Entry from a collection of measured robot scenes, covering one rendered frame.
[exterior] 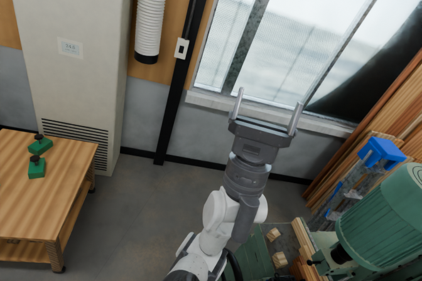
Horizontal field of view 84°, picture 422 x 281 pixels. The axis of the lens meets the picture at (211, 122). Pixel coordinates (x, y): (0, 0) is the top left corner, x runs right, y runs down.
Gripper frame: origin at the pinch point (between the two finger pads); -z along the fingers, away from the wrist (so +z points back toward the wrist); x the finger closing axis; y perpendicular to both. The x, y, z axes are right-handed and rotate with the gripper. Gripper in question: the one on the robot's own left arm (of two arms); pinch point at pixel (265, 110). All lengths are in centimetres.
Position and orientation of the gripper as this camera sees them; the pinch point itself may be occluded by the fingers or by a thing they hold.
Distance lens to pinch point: 45.2
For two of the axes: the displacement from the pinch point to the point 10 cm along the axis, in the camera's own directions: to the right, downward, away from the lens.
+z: -2.1, 9.1, 3.5
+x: 9.5, 2.7, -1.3
